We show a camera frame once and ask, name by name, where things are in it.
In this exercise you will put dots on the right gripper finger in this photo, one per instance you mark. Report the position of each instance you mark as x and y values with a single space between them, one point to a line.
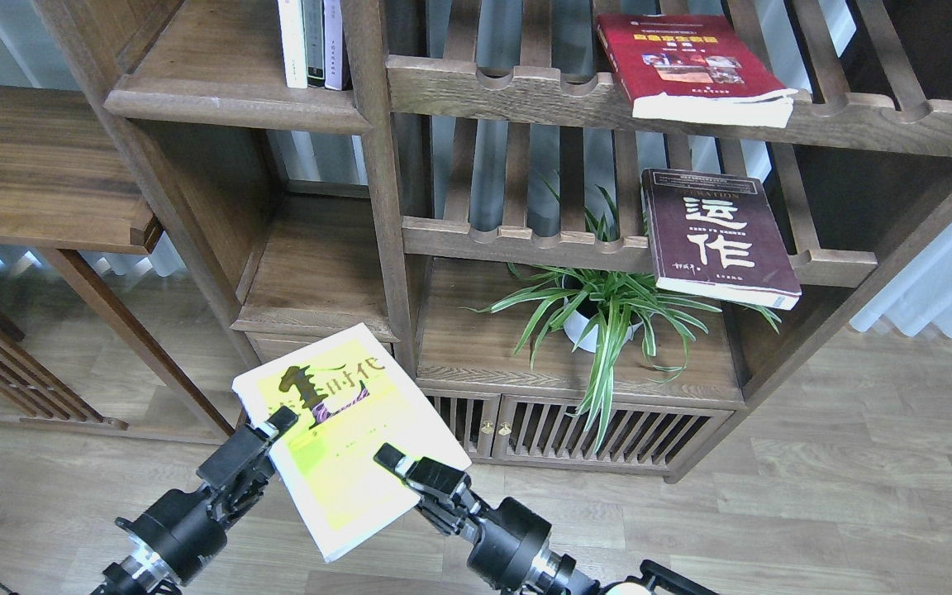
393 460

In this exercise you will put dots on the white upright book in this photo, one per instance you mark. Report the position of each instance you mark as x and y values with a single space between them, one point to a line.
293 43

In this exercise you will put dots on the wooden side table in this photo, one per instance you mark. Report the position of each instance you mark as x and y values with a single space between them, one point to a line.
65 190

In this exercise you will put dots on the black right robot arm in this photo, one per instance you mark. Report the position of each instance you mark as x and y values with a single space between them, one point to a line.
652 579

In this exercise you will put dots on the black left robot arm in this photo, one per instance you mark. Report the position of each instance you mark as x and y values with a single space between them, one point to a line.
178 535

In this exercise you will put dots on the green spider plant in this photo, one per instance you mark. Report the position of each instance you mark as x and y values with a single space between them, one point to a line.
607 308

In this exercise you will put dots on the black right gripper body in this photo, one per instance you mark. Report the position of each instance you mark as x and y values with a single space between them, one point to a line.
510 542

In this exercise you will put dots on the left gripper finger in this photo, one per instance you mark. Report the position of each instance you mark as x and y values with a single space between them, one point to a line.
278 423

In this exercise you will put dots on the dark green upright book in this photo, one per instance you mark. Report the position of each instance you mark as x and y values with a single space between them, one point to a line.
313 35

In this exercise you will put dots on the yellow green book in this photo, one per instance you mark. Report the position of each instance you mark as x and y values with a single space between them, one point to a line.
350 397

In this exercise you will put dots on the dark brown book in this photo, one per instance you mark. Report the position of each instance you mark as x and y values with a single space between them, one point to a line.
714 235

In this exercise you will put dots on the dark wooden bookshelf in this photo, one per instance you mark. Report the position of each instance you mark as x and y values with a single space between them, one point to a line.
469 140

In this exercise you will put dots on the red book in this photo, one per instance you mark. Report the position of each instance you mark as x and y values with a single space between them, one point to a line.
692 68

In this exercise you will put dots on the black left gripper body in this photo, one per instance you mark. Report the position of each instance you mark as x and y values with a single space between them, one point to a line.
178 535

